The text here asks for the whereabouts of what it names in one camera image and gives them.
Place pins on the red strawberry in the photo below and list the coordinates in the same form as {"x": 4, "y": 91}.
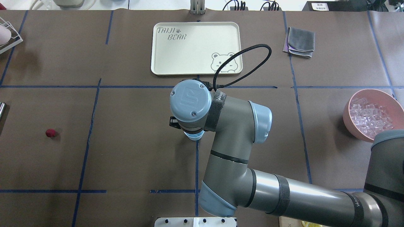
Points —
{"x": 50, "y": 133}

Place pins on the steel muddler black tip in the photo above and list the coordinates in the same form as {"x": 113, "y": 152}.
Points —
{"x": 2, "y": 108}

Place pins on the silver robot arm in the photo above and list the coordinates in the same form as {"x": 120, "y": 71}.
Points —
{"x": 229, "y": 182}

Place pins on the light blue plastic cup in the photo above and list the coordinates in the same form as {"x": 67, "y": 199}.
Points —
{"x": 195, "y": 137}

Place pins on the clear ice cubes pile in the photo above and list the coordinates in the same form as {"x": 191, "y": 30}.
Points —
{"x": 370, "y": 118}

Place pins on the white cup rack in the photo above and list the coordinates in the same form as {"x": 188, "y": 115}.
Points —
{"x": 15, "y": 37}

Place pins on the pink cup on rack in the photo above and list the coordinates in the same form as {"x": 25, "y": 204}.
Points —
{"x": 5, "y": 35}

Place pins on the cream bear tray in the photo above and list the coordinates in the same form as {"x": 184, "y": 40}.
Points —
{"x": 193, "y": 48}

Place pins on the grey purple folded cloth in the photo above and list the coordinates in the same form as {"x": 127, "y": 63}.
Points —
{"x": 299, "y": 42}

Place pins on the wooden cutting board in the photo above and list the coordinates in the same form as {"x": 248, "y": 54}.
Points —
{"x": 289, "y": 222}

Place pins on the yellow lemon slices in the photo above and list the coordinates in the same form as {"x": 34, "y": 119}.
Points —
{"x": 310, "y": 224}

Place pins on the pink bowl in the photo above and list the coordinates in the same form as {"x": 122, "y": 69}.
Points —
{"x": 393, "y": 107}

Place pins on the aluminium frame post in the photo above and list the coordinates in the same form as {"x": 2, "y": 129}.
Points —
{"x": 197, "y": 7}

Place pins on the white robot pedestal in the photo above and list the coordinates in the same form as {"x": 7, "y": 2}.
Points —
{"x": 196, "y": 222}

